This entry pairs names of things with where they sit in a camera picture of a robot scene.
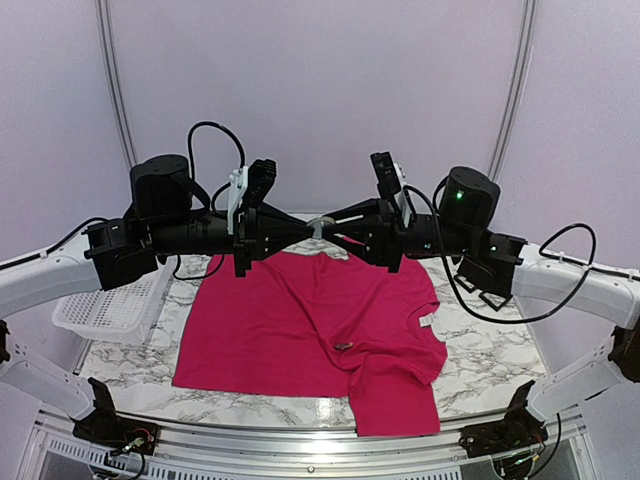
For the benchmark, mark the left aluminium frame post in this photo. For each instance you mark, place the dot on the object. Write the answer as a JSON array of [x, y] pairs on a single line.
[[114, 85]]

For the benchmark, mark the black hexagonal brooch display case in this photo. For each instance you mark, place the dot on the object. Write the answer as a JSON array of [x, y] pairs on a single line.
[[495, 301]]

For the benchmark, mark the round silver blue brooch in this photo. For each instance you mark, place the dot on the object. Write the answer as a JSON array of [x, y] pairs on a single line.
[[343, 347]]

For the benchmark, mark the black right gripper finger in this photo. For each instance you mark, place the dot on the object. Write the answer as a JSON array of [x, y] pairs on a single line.
[[362, 245], [366, 210]]

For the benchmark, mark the magenta t-shirt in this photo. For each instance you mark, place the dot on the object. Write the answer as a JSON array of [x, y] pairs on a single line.
[[272, 333]]

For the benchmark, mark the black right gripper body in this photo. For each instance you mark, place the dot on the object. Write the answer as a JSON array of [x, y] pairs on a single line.
[[393, 239]]

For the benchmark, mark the gold brooch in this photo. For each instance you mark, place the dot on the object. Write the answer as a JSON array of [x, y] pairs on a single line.
[[318, 224]]

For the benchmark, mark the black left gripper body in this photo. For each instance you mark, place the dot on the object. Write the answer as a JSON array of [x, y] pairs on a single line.
[[245, 239]]

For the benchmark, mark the aluminium front rail base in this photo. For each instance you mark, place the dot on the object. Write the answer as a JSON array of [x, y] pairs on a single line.
[[186, 450]]

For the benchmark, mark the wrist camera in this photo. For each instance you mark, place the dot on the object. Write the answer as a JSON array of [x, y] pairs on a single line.
[[249, 185], [391, 182]]

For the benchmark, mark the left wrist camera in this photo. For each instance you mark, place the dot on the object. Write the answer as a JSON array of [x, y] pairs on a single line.
[[249, 185]]

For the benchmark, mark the white plastic perforated basket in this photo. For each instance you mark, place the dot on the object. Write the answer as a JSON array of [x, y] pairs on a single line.
[[124, 315]]

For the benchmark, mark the aluminium frame post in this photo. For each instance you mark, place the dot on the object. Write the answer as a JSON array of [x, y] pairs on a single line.
[[522, 59], [114, 85]]

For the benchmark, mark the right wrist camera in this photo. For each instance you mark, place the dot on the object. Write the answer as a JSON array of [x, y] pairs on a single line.
[[391, 182]]

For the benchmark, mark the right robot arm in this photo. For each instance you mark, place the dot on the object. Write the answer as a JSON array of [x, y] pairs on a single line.
[[456, 230]]

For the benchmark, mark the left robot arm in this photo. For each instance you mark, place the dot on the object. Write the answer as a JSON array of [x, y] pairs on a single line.
[[170, 215]]

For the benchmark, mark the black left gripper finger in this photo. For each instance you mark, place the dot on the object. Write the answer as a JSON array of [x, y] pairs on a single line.
[[272, 221], [273, 244]]

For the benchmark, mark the right aluminium frame post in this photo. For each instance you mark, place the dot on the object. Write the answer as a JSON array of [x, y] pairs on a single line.
[[522, 59]]

